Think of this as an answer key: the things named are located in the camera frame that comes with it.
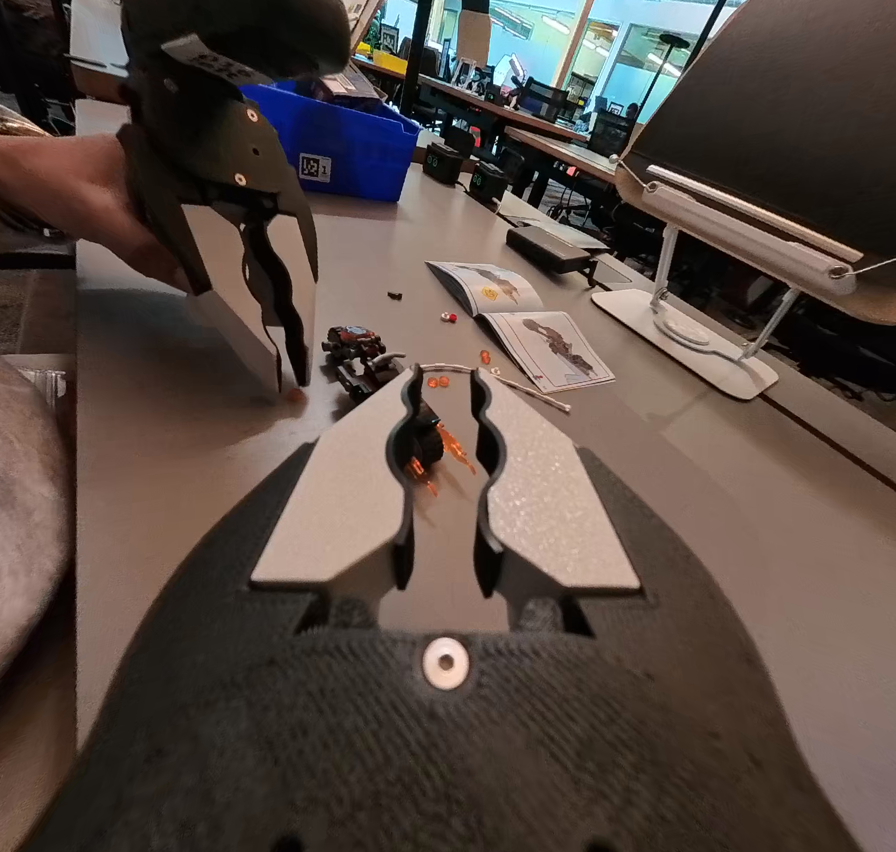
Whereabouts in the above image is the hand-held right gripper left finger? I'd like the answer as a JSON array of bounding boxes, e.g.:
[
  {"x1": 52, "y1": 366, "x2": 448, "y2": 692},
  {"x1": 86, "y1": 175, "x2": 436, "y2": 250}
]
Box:
[{"x1": 249, "y1": 366, "x2": 426, "y2": 599}]

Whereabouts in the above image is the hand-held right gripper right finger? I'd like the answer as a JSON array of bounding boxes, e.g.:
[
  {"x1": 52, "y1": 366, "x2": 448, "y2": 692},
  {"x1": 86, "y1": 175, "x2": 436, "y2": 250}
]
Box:
[{"x1": 469, "y1": 367, "x2": 643, "y2": 623}]

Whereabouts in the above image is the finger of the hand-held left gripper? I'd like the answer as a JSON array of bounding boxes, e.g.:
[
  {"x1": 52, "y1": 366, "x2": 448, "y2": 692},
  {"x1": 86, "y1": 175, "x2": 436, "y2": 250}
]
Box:
[
  {"x1": 182, "y1": 204, "x2": 282, "y2": 395},
  {"x1": 247, "y1": 210, "x2": 317, "y2": 385}
]

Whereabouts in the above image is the black orange lego motorcycle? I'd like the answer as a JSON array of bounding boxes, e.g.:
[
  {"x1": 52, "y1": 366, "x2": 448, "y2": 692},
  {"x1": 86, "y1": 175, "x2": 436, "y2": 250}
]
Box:
[{"x1": 322, "y1": 325, "x2": 480, "y2": 499}]

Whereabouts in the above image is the lego instruction booklet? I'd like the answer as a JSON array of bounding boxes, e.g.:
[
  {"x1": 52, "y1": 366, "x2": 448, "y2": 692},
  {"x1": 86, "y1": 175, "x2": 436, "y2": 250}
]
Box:
[{"x1": 426, "y1": 260, "x2": 617, "y2": 392}]

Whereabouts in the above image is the person's left hand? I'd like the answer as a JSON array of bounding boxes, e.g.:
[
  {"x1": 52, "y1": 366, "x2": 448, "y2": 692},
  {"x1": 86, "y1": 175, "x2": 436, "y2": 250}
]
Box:
[{"x1": 0, "y1": 134, "x2": 193, "y2": 293}]

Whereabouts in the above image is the blue storage bin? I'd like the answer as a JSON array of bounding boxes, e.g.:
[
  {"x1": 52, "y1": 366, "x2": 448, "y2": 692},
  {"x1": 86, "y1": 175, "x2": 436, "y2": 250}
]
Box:
[{"x1": 238, "y1": 78, "x2": 422, "y2": 203}]

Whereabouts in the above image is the black charger with green light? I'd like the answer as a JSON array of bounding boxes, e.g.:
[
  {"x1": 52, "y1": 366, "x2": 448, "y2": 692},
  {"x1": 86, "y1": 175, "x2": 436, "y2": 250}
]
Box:
[
  {"x1": 468, "y1": 161, "x2": 508, "y2": 205},
  {"x1": 425, "y1": 141, "x2": 464, "y2": 184}
]

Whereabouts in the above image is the white board stand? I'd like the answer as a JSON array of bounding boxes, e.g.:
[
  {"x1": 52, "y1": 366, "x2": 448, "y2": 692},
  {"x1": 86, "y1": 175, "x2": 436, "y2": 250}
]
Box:
[{"x1": 591, "y1": 164, "x2": 865, "y2": 401}]

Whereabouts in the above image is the black support column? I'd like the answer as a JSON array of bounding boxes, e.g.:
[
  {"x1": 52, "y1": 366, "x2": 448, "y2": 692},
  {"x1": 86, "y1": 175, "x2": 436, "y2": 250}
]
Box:
[{"x1": 399, "y1": 0, "x2": 442, "y2": 118}]

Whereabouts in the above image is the black power adapter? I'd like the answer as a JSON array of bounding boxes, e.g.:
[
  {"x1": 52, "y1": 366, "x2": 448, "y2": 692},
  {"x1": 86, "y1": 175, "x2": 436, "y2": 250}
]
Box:
[{"x1": 505, "y1": 225, "x2": 592, "y2": 272}]

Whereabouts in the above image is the cardboard panel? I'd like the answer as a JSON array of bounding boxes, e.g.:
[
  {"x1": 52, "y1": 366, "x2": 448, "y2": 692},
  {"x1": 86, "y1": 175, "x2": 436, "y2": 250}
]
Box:
[{"x1": 455, "y1": 10, "x2": 494, "y2": 79}]

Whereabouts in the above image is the background wooden desk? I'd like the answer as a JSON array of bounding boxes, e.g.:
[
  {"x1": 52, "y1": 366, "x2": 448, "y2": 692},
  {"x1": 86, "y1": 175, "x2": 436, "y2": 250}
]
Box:
[{"x1": 353, "y1": 54, "x2": 631, "y2": 188}]

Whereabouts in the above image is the black floor lamp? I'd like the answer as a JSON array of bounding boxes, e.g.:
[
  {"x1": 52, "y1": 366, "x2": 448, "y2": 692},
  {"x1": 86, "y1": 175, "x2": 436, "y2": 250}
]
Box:
[{"x1": 640, "y1": 34, "x2": 690, "y2": 125}]

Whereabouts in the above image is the dark display board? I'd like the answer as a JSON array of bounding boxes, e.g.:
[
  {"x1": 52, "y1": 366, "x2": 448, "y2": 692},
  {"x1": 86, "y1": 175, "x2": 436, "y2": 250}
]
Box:
[{"x1": 616, "y1": 0, "x2": 896, "y2": 328}]

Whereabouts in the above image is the white lego chain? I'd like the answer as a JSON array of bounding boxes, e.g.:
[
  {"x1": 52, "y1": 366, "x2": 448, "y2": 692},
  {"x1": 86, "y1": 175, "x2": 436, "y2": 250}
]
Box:
[{"x1": 419, "y1": 362, "x2": 572, "y2": 414}]

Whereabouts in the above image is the metal wrist bracelet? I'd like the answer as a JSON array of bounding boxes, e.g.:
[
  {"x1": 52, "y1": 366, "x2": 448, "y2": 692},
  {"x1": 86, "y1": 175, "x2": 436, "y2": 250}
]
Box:
[{"x1": 0, "y1": 104, "x2": 57, "y2": 140}]

